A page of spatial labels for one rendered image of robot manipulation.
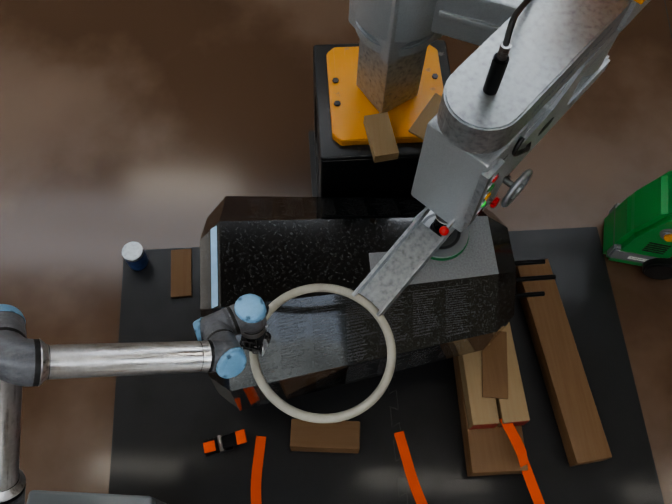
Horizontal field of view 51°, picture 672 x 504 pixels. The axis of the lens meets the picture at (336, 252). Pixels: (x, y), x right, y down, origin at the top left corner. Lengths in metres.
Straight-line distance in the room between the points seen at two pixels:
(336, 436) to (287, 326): 0.72
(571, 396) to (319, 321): 1.31
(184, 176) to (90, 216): 0.52
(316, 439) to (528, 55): 1.85
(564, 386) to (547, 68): 1.74
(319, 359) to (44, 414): 1.41
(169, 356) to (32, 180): 2.24
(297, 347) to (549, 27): 1.38
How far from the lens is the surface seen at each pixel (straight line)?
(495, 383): 3.15
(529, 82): 1.99
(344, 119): 2.98
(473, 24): 2.53
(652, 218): 3.46
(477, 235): 2.70
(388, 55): 2.64
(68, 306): 3.64
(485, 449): 3.20
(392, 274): 2.47
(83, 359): 1.88
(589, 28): 2.16
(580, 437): 3.34
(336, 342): 2.63
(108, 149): 3.99
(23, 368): 1.85
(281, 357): 2.64
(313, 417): 2.28
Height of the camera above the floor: 3.22
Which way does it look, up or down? 66 degrees down
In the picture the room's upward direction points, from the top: 3 degrees clockwise
